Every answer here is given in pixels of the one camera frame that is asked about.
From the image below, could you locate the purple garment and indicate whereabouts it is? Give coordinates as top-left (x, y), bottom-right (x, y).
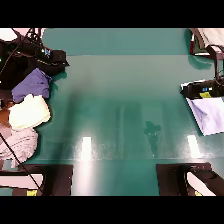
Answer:
top-left (11, 67), bottom-right (53, 104)

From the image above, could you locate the pale pink garment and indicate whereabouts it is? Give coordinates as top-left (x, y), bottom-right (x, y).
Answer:
top-left (0, 125), bottom-right (40, 169)

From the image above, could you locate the brown garment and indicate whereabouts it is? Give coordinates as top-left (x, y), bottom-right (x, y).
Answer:
top-left (0, 99), bottom-right (16, 129)

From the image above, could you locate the white garment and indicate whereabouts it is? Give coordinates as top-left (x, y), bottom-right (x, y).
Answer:
top-left (195, 28), bottom-right (224, 51)

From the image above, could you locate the black cable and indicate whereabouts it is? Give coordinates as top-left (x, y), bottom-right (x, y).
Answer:
top-left (0, 132), bottom-right (45, 197)

